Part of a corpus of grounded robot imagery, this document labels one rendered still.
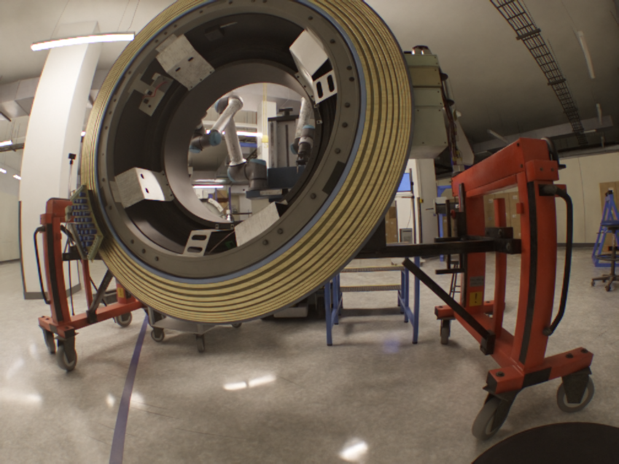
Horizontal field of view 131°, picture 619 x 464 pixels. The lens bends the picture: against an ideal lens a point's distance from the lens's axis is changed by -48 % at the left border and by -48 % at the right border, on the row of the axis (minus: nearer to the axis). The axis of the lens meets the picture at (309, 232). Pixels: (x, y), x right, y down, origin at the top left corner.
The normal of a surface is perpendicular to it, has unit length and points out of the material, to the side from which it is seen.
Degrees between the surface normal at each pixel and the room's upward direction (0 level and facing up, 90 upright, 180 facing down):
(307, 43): 105
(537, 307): 90
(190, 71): 153
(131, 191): 76
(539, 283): 90
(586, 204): 90
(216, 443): 0
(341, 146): 90
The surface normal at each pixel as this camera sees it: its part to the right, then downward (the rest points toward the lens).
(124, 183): 0.30, -0.25
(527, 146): -0.20, 0.02
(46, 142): 0.47, -0.02
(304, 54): -0.63, 0.29
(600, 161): -0.88, 0.04
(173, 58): 0.10, 0.49
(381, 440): -0.05, -1.00
